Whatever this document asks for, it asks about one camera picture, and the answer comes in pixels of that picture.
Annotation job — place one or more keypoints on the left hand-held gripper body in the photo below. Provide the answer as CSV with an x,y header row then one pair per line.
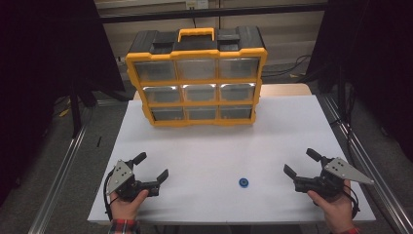
x,y
125,185

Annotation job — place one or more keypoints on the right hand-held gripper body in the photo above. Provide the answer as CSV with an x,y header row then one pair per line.
x,y
328,185

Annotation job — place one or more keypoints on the small blue wheel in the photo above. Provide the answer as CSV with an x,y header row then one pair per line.
x,y
241,182

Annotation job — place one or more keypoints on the yellow black organizer case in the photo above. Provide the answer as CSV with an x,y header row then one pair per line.
x,y
146,56

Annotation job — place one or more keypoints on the person's left hand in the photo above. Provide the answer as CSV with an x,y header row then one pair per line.
x,y
126,209

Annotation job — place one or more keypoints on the person's right hand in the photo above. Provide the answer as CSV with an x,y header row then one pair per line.
x,y
339,211

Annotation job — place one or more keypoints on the black metal stand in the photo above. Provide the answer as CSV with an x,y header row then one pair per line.
x,y
76,113

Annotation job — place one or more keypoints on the set of clear organizer bins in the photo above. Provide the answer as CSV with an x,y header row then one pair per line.
x,y
156,71

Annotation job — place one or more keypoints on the black curtain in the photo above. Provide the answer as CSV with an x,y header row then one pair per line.
x,y
39,65
383,65

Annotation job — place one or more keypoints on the black horizontal bar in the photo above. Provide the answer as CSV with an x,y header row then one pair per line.
x,y
259,11

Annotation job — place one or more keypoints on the aluminium floor rail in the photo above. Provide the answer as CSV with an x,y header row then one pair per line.
x,y
58,185
389,208

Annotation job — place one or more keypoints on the white wall outlet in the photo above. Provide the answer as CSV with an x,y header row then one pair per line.
x,y
197,4

